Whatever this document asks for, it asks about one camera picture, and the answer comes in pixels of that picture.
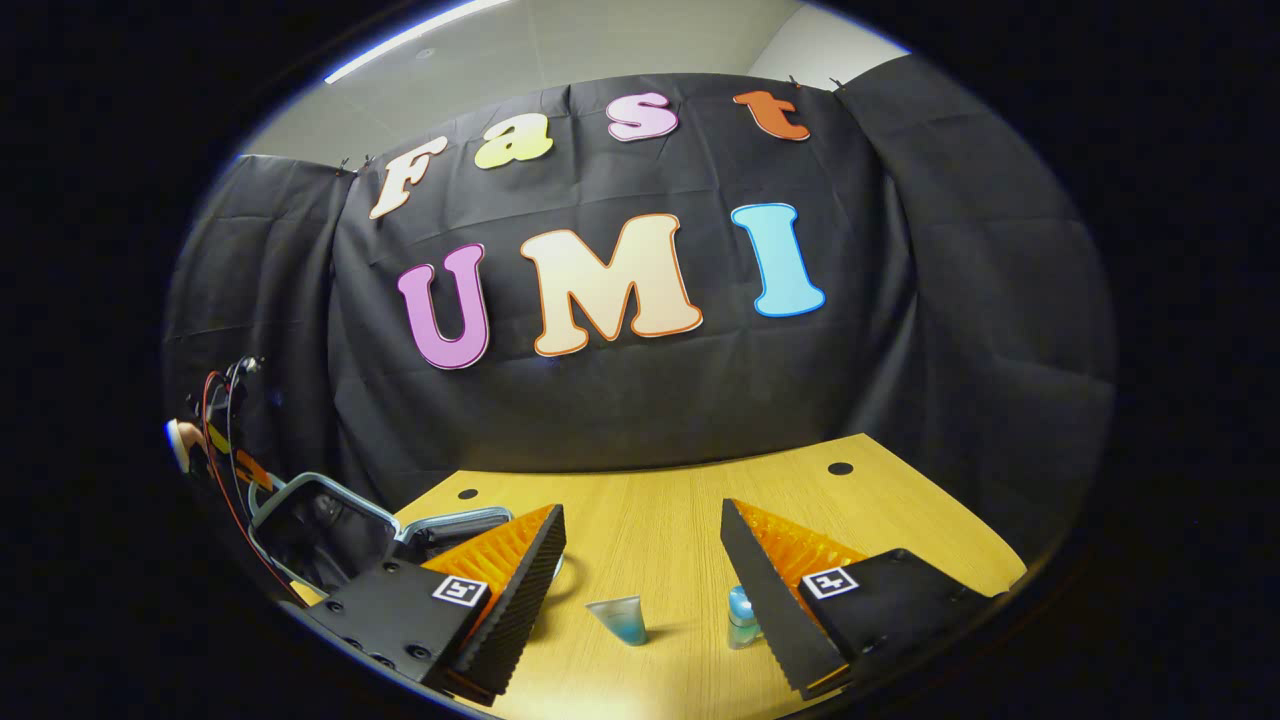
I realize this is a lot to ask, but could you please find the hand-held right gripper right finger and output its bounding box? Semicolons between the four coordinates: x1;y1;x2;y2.
719;498;1006;701

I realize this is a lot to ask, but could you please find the black backdrop cloth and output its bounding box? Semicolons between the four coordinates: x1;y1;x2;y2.
163;55;1116;561

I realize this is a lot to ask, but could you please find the white suitcase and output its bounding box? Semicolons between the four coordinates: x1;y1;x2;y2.
248;472;566;606

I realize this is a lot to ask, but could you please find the blue cap skincare bottle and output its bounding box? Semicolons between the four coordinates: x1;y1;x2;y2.
727;586;766;651

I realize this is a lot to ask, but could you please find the translucent blue skincare tube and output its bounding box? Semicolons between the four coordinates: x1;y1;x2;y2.
586;596;648;647

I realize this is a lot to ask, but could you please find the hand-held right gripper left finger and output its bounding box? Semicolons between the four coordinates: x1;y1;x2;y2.
300;503;568;701

